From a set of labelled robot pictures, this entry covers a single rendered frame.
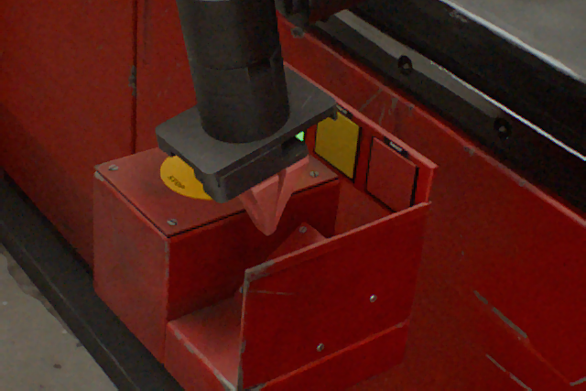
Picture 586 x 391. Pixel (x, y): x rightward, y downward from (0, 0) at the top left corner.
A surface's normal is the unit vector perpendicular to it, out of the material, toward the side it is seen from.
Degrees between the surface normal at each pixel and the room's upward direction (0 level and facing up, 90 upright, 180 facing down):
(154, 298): 90
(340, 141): 90
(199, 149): 14
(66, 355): 0
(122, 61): 90
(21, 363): 0
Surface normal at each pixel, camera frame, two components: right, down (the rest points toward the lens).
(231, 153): -0.11, -0.76
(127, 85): -0.82, 0.25
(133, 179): 0.08, -0.84
